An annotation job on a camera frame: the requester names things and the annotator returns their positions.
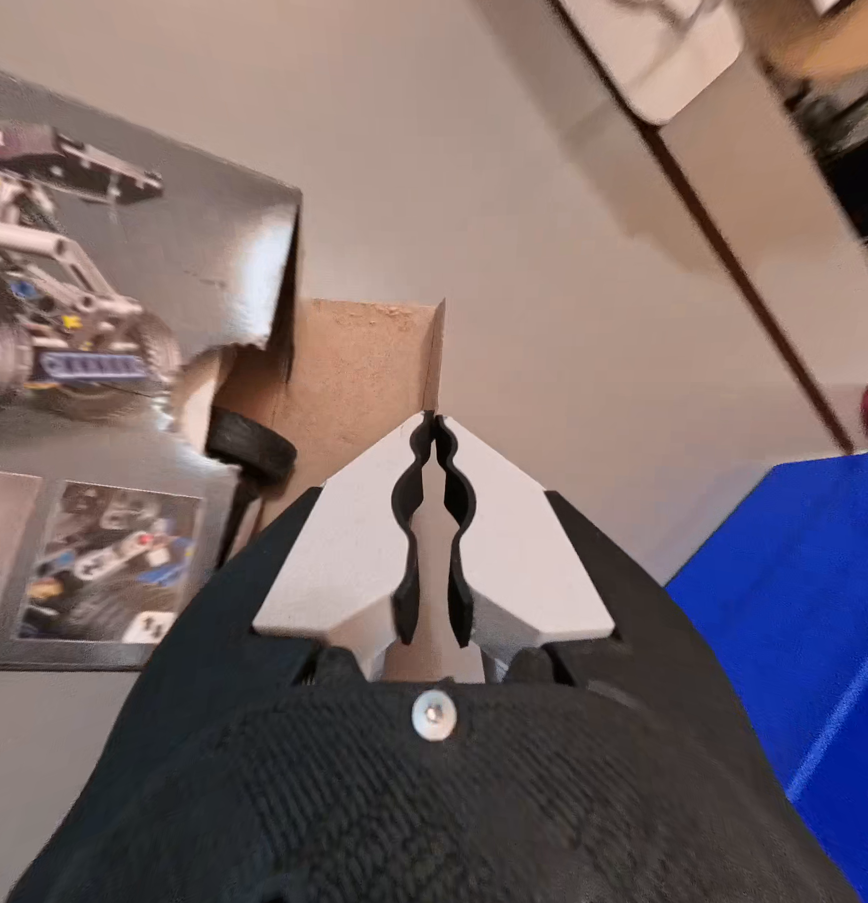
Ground blue plastic bin with tag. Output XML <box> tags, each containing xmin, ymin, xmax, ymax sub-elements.
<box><xmin>664</xmin><ymin>446</ymin><xmax>868</xmax><ymax>903</ymax></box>

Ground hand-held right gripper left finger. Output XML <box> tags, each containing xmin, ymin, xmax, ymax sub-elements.
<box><xmin>252</xmin><ymin>411</ymin><xmax>436</xmax><ymax>681</ymax></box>

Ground black rubber toy tyre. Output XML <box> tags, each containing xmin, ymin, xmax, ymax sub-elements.
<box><xmin>205</xmin><ymin>407</ymin><xmax>298</xmax><ymax>488</ymax></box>

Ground dark printed lego box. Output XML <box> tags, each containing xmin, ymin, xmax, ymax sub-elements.
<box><xmin>0</xmin><ymin>63</ymin><xmax>446</xmax><ymax>671</ymax></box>

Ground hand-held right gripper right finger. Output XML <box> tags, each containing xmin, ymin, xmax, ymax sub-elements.
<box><xmin>436</xmin><ymin>413</ymin><xmax>617</xmax><ymax>681</ymax></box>

